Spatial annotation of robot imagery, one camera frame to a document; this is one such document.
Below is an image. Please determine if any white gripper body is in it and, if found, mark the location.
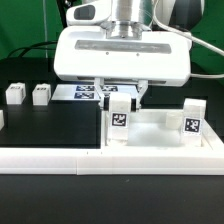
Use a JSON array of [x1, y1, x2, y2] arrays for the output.
[[54, 3, 191, 86]]

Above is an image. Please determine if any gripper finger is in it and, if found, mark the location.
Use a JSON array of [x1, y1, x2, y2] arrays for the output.
[[94, 78, 109, 111], [131, 80, 148, 112]]

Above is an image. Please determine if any white square table top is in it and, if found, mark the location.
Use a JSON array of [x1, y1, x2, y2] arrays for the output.
[[101, 109, 224, 150]]

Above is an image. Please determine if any white sheet with markers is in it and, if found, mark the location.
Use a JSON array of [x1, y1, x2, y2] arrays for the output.
[[52, 84, 138, 101]]

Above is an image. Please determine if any white L-shaped fence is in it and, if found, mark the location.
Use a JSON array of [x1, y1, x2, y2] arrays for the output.
[[0, 112, 224, 176]]

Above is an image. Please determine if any white block at left edge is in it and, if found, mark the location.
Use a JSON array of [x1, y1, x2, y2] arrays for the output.
[[0, 110, 4, 131]]

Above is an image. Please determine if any black cable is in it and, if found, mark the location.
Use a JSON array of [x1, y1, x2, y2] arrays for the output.
[[6, 39, 59, 59]]

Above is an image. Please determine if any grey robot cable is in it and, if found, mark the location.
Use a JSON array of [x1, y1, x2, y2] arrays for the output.
[[151, 0, 224, 79]]

